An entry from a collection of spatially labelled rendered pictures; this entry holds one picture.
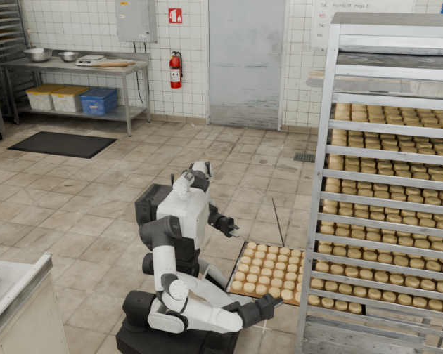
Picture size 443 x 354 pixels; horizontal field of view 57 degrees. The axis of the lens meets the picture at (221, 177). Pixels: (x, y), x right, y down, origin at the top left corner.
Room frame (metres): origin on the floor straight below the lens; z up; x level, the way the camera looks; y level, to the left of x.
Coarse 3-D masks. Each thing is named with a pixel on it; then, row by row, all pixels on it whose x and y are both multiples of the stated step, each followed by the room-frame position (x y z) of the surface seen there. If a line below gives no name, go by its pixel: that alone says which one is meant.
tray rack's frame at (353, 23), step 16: (336, 16) 1.53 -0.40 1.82; (352, 16) 1.54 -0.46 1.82; (368, 16) 1.53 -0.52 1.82; (384, 16) 1.53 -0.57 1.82; (400, 16) 1.53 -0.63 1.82; (416, 16) 1.53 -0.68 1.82; (432, 16) 1.53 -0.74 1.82; (352, 32) 1.27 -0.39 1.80; (368, 32) 1.26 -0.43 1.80; (384, 32) 1.25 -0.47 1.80; (400, 32) 1.24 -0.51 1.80; (416, 32) 1.22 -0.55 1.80; (432, 32) 1.21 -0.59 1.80; (320, 336) 1.66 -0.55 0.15; (336, 336) 1.66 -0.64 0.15; (352, 336) 1.66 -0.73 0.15; (320, 352) 1.55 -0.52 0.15; (336, 352) 1.55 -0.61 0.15; (352, 352) 1.55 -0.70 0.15; (384, 352) 1.55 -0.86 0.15; (400, 352) 1.55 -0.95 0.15; (416, 352) 1.55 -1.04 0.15
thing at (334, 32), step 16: (336, 32) 1.28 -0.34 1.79; (336, 48) 1.28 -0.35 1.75; (320, 128) 1.29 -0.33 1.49; (320, 144) 1.29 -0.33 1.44; (320, 160) 1.28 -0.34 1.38; (320, 176) 1.28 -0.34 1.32; (320, 192) 1.28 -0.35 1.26; (304, 272) 1.29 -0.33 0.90; (304, 288) 1.29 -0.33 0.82; (304, 304) 1.28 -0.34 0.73; (304, 320) 1.28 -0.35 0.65
